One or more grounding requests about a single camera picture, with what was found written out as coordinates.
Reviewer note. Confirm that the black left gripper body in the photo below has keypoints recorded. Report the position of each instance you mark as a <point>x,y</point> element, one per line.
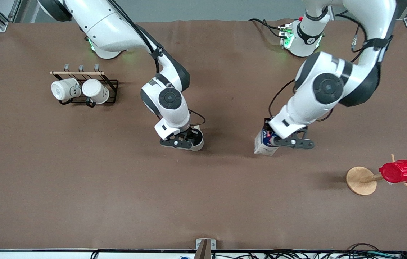
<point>268,127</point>

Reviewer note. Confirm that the grey mug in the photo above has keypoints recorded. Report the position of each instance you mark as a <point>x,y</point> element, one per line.
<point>199,144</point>

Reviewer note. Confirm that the blue white milk carton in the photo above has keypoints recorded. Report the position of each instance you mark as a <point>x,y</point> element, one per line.
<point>261,145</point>

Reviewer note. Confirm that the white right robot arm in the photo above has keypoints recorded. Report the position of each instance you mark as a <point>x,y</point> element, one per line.
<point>167,97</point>

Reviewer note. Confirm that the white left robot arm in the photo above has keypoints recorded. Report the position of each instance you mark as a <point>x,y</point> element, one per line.
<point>327,88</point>

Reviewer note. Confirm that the red plastic cup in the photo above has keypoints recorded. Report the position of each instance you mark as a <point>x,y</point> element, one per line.
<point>399,171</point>

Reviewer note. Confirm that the brown table cover sheet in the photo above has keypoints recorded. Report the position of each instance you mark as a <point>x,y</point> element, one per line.
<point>203,198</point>

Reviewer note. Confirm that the wooden mug tree stand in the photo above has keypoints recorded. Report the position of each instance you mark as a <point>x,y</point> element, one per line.
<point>361,181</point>

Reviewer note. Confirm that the plain white mug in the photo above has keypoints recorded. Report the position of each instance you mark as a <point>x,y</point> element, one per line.
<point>96,90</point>

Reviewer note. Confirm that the white mug with dark print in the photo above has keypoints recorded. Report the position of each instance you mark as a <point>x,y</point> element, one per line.
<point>63,90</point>

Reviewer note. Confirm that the grey metal bracket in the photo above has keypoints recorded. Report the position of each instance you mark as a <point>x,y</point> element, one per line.
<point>213,244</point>

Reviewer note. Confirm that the brown camera post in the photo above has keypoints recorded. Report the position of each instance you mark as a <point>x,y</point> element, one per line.
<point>203,250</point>

